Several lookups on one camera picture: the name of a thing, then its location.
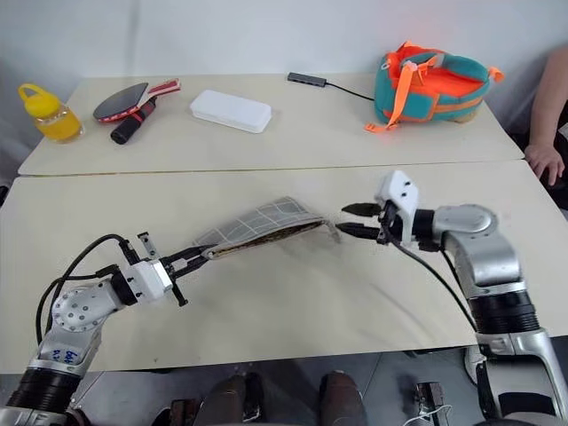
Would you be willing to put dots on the yellow lidded juice bottle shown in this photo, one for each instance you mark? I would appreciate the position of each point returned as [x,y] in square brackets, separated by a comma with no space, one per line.
[51,115]

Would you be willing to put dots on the teal and orange fabric bag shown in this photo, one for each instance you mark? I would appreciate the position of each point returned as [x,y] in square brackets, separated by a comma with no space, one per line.
[428,89]

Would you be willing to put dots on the grey plaid pouch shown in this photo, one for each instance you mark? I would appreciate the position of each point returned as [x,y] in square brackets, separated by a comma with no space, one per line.
[262,228]

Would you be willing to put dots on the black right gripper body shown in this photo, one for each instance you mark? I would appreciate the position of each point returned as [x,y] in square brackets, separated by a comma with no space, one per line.
[388,224]

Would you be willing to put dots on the dark rounded shape under table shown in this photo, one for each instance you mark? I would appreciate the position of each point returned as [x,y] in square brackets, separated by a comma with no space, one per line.
[341,397]
[231,399]

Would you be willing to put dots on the white plastic rectangular box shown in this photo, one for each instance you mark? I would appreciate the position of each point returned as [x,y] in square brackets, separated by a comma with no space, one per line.
[231,111]

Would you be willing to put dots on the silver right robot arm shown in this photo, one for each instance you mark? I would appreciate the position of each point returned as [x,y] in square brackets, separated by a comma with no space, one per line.
[492,266]

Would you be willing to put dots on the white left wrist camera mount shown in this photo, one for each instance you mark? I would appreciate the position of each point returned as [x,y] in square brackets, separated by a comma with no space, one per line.
[144,278]

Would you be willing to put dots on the bystander bare forearm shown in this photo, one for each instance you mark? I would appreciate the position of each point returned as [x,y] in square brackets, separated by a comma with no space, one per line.
[552,93]

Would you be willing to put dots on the small dark block under table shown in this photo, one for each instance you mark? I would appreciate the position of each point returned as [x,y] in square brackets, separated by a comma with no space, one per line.
[183,412]

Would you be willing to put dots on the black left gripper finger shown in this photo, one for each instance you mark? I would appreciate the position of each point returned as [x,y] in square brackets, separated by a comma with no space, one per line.
[184,256]
[191,267]

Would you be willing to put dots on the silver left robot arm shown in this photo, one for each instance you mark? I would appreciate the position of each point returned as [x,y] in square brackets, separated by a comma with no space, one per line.
[73,310]

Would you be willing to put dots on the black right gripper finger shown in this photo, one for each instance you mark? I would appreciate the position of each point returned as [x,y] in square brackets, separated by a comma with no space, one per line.
[360,231]
[363,209]

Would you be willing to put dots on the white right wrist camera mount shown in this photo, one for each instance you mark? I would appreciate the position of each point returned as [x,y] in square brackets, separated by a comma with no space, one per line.
[401,195]

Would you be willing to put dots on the black-faced table tennis paddle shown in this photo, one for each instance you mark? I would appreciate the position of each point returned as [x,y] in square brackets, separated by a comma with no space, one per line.
[124,101]

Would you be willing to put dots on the bystander bare hand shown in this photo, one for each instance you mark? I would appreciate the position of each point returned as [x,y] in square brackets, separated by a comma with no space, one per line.
[545,160]

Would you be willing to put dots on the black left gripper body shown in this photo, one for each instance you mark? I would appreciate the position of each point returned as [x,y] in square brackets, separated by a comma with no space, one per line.
[174,284]

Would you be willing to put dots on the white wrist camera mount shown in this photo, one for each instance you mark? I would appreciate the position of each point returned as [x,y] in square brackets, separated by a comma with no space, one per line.
[401,195]
[144,278]

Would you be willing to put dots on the black marker pen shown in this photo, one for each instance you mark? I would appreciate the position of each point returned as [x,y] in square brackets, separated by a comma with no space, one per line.
[133,123]

